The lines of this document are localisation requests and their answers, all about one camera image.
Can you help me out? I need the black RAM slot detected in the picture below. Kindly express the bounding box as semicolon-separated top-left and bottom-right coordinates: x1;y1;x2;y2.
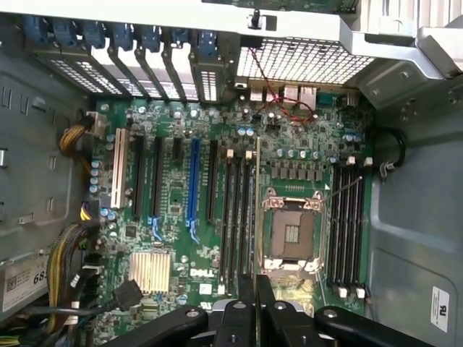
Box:
347;158;365;290
329;158;347;290
230;155;244;288

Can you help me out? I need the metal CPU socket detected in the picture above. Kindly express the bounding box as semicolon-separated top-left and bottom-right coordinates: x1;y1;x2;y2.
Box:
260;186;326;281

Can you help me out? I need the silver finned chipset heatsink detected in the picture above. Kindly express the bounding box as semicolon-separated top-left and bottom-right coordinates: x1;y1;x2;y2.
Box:
129;252;171;294

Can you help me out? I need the green Dell motherboard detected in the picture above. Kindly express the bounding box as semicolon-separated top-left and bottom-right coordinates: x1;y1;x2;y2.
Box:
86;94;373;326

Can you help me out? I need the long black expansion slot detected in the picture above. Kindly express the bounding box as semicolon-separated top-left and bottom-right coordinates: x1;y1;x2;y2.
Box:
148;136;163;241
205;138;219;222
132;132;145;218

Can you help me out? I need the blue expansion slot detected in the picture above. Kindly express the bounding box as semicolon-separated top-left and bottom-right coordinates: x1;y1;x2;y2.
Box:
184;136;202;244

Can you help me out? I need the thin metal locking lever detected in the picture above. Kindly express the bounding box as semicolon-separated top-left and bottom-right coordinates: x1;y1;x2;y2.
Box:
324;176;365;201

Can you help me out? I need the grey metal PC case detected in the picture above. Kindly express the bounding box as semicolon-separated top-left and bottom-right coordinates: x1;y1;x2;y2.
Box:
0;0;463;347

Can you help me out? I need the white expansion slot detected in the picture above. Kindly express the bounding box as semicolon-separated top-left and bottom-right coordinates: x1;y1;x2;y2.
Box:
110;128;130;210

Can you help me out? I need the blue card retention clip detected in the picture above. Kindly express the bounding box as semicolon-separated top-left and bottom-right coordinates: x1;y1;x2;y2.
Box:
111;25;134;51
24;16;51;46
171;28;188;50
82;21;106;50
140;27;163;51
53;20;79;48
197;29;219;61

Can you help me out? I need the silver power supply unit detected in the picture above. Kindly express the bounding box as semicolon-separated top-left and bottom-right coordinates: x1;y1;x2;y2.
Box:
0;43;93;254

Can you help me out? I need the black cable plug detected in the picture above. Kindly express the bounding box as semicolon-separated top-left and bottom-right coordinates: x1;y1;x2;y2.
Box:
34;278;143;317

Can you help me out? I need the yellow black power wire bundle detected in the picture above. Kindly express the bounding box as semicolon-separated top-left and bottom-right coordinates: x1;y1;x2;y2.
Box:
46;220;103;326

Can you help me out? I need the looped black wire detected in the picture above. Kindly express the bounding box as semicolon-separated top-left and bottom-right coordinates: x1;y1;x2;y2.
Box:
374;128;407;179

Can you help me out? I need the red black twisted wire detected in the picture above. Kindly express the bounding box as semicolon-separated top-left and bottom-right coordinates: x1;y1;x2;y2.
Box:
249;46;319;124

